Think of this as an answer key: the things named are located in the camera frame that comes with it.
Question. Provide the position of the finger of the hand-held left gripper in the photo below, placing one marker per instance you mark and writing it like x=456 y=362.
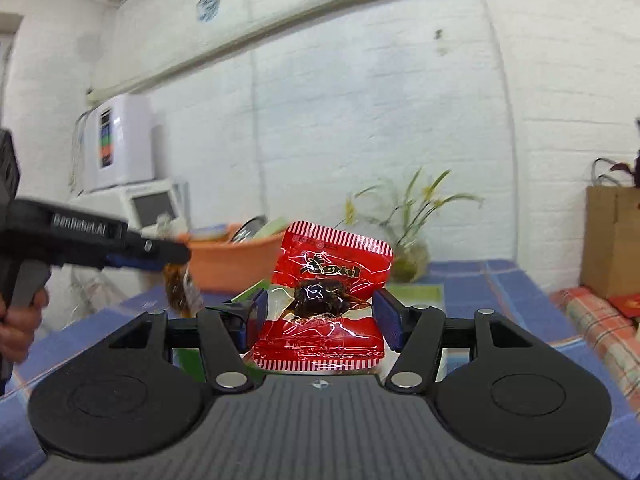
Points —
x=150 y=249

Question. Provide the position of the small brown snack packet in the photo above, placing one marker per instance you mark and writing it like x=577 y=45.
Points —
x=182 y=292

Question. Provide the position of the red plaid cloth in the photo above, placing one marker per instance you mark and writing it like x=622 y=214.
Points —
x=595 y=325

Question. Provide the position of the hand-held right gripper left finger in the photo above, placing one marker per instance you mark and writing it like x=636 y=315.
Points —
x=248 y=326

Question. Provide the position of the round metal plate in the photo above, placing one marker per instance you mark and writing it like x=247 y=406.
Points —
x=247 y=230

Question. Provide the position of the green cutting board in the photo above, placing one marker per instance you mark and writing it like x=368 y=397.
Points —
x=272 y=229

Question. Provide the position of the red striped snack packet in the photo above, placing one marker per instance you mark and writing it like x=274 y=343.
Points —
x=320 y=260

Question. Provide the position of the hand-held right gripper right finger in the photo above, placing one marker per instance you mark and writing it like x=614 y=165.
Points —
x=387 y=321

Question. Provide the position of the yellow flowered plant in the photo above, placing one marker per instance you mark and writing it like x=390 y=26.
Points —
x=400 y=205

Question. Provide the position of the glass vase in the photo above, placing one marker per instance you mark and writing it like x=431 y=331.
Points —
x=411 y=260

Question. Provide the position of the blue round wall decoration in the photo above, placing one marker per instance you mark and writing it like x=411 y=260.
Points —
x=207 y=7

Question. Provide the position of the blue checked tablecloth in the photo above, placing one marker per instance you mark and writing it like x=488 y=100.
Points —
x=475 y=285

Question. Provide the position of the white water purifier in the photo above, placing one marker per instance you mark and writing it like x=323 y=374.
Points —
x=125 y=140

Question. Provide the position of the purple leafed plant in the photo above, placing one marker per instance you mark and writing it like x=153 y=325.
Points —
x=625 y=169

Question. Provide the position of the white appliance with screen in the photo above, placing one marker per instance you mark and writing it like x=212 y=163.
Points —
x=150 y=207

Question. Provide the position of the dark wall hook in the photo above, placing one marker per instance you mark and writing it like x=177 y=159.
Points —
x=438 y=35

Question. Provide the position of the person's left hand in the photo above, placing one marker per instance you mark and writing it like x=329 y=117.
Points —
x=17 y=332

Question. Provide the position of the brown paper bag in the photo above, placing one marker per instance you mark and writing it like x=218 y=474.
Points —
x=612 y=240

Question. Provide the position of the orange plastic basin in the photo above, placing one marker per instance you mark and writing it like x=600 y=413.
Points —
x=225 y=266

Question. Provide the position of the red booklet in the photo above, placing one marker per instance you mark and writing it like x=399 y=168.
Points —
x=626 y=306

